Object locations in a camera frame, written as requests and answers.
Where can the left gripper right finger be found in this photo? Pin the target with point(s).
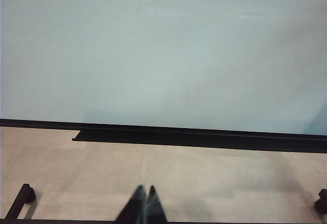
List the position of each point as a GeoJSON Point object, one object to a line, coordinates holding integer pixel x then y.
{"type": "Point", "coordinates": [154, 208]}

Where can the black horizontal base bar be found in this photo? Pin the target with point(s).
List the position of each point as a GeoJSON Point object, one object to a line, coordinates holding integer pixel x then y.
{"type": "Point", "coordinates": [76, 221]}

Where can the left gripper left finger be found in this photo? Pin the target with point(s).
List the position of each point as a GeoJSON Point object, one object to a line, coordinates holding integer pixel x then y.
{"type": "Point", "coordinates": [135, 208]}

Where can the white whiteboard with black frame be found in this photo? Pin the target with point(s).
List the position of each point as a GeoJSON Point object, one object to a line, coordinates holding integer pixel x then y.
{"type": "Point", "coordinates": [153, 55]}

